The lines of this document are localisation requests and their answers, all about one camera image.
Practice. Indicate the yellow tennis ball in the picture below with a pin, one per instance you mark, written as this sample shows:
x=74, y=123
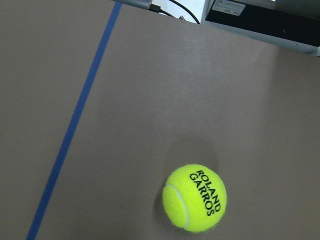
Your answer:
x=194, y=198

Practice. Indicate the brown paper table cover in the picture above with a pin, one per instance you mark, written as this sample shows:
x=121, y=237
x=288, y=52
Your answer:
x=100, y=102

